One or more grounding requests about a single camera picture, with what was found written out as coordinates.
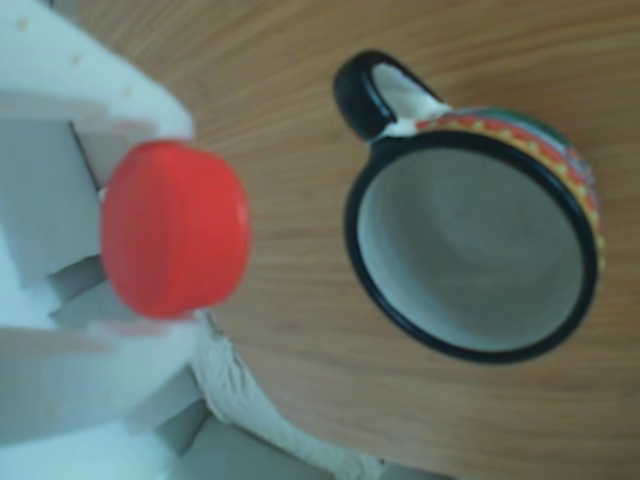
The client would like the black rimmed patterned mug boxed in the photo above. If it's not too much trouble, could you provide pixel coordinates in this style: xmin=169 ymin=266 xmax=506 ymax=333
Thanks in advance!
xmin=332 ymin=48 xmax=607 ymax=366

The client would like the red bottle cap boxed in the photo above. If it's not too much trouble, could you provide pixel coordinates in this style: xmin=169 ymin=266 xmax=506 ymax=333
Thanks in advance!
xmin=99 ymin=138 xmax=251 ymax=321

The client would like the beige sofa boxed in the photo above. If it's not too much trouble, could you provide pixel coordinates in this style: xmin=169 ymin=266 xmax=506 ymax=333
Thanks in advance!
xmin=164 ymin=319 xmax=389 ymax=480

